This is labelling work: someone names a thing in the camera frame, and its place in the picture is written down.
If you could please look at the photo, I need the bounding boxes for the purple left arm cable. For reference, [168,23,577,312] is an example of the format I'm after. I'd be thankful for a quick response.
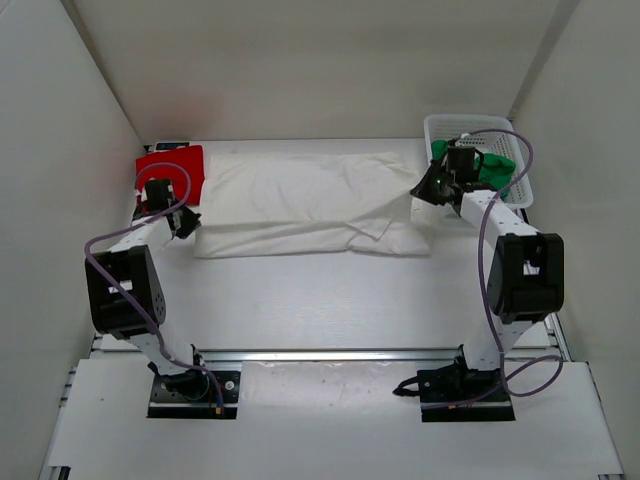
[83,162,226,409]

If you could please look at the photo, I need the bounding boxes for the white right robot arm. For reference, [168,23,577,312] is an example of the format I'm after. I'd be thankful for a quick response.
[411,144,564,400]

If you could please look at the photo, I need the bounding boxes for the white plastic laundry basket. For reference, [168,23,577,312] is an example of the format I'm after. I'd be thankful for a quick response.
[423,114,534,209]

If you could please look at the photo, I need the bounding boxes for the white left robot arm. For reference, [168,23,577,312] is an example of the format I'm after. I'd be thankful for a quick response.
[84,179,210,400]

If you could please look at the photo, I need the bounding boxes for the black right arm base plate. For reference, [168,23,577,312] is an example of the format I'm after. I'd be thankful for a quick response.
[393,363,515,423]

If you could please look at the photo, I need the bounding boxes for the green t-shirt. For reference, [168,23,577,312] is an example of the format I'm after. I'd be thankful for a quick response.
[431,140,516,200]

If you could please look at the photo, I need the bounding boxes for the small dark table label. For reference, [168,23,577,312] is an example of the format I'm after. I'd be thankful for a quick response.
[154,142,190,151]

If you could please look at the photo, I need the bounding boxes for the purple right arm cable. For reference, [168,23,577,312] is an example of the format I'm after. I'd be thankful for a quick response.
[422,128,564,411]

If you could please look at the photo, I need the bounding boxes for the red t-shirt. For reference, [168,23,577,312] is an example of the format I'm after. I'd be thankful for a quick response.
[135,145,205,206]

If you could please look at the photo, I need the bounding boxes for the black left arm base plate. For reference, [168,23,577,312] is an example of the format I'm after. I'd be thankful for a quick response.
[147,363,241,420]

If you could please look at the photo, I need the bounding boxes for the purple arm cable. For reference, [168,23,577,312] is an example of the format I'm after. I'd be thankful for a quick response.
[422,128,564,411]
[83,162,226,409]

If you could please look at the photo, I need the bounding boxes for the white t-shirt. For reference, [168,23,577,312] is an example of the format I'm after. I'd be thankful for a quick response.
[194,152,434,260]

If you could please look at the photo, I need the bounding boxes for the aluminium table frame rail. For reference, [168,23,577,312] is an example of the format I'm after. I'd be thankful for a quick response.
[544,313,572,362]

